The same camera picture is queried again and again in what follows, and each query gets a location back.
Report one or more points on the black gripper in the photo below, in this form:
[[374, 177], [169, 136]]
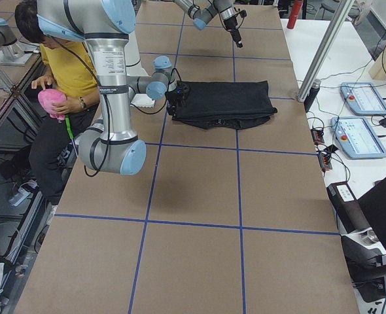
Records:
[[174, 99], [231, 25]]

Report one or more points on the black graphic t-shirt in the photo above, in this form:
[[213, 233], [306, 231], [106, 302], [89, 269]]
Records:
[[235, 105]]

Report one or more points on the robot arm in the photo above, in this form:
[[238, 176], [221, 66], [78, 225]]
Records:
[[221, 8], [110, 144]]

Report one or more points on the red cylinder bottle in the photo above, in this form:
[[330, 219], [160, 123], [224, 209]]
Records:
[[296, 8]]

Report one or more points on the dark water bottle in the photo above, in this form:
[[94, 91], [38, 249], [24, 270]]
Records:
[[313, 91]]

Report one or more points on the pink plush ball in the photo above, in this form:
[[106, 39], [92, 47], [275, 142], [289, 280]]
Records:
[[47, 98]]

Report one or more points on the far teach pendant tablet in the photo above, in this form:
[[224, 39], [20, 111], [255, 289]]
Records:
[[363, 98]]

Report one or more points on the teach pendant tablet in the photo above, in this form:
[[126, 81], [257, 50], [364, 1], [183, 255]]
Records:
[[363, 98], [356, 138]]

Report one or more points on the near teach pendant tablet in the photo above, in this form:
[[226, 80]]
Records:
[[356, 138]]

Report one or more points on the black power adapter box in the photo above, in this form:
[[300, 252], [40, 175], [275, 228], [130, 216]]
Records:
[[347, 207]]

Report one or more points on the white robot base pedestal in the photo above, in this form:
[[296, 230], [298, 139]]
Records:
[[134, 68]]

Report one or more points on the aluminium frame post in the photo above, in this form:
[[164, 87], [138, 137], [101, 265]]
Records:
[[324, 47]]

